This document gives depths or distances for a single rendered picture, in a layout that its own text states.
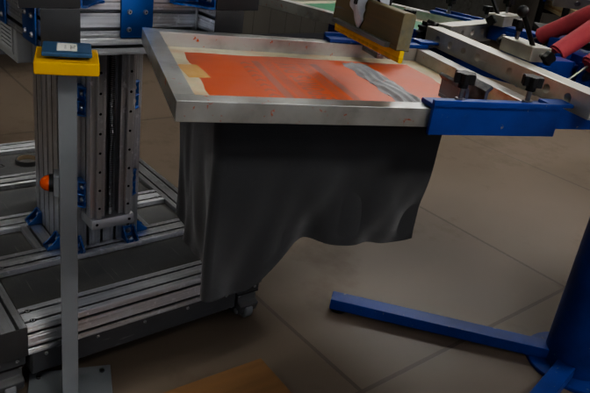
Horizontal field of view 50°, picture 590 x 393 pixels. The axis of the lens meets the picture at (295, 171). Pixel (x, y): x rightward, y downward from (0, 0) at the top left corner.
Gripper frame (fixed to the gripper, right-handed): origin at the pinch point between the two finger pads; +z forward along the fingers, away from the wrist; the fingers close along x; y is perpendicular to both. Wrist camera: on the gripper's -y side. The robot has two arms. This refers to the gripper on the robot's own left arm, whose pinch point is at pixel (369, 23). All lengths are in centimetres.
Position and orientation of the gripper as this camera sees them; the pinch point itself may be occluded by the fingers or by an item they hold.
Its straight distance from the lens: 145.8
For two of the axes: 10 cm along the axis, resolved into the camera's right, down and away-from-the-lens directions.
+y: -3.0, -4.1, 8.6
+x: -9.4, 0.0, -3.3
